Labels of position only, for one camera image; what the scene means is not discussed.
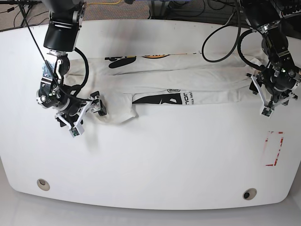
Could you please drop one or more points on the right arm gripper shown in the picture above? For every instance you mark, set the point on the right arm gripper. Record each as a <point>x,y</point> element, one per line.
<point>74,113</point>

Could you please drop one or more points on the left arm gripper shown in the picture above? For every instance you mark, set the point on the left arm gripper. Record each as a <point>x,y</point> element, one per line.
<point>275,87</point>

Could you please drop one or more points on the white T-shirt black print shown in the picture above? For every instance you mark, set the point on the white T-shirt black print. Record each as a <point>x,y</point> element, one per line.
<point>185,79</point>

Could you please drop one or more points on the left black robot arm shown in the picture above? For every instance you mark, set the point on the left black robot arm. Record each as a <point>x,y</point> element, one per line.
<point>264,19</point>

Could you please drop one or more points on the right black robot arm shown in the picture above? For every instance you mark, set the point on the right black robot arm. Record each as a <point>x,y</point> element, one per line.
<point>65,19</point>

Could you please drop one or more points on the red tape rectangle marking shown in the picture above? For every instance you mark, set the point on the red tape rectangle marking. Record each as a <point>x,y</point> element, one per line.
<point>272,148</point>

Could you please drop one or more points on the white power strip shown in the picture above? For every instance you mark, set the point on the white power strip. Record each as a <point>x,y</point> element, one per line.
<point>290,11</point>

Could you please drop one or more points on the black tripod legs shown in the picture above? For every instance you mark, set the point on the black tripod legs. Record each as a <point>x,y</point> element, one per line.
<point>12,15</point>

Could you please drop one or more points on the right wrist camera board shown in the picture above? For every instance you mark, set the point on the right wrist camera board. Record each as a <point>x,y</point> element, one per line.
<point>76,130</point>

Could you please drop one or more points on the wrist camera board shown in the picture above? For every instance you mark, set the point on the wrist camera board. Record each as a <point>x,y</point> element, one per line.
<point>76,130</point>
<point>266,111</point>

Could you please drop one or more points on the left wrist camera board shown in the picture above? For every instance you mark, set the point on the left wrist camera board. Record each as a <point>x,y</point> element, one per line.
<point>266,111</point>

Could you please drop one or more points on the left table cable grommet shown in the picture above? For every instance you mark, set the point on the left table cable grommet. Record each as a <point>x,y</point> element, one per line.
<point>43,185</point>

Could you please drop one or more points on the table cable grommet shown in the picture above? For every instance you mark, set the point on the table cable grommet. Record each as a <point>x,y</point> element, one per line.
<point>43,185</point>
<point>249,194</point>

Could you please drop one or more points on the right table cable grommet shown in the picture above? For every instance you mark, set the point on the right table cable grommet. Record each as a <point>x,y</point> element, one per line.
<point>249,194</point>

